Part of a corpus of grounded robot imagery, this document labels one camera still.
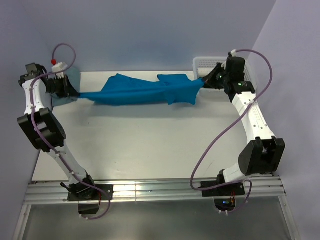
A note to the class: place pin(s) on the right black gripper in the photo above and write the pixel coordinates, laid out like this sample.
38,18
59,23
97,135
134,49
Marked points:
210,79

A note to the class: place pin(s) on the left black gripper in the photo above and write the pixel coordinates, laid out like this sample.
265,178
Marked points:
68,90

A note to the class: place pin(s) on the bright blue t-shirt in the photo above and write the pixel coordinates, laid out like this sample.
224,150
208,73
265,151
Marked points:
121,90

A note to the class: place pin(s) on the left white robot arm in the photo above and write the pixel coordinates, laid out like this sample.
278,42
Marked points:
43,129

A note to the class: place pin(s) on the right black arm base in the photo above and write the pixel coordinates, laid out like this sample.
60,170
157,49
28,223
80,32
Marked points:
229,193

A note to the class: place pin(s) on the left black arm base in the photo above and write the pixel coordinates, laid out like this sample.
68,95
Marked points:
89,199

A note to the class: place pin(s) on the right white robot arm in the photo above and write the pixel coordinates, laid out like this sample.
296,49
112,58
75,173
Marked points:
244,100

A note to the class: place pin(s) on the white rolled t-shirt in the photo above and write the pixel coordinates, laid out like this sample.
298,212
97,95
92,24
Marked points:
203,72

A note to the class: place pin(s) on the grey-blue crumpled t-shirt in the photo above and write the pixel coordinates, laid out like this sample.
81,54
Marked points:
74,76

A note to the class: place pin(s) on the white perforated plastic basket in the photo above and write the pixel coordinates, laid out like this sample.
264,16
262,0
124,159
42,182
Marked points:
203,65

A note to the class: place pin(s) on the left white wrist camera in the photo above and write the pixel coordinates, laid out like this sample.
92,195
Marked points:
58,69

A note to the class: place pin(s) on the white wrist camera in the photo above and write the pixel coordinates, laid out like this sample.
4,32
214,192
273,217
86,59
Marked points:
232,53
58,69

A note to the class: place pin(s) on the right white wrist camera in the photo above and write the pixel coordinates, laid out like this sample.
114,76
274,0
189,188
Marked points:
232,53

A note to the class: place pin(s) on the aluminium front rail frame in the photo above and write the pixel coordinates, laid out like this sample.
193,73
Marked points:
51,193

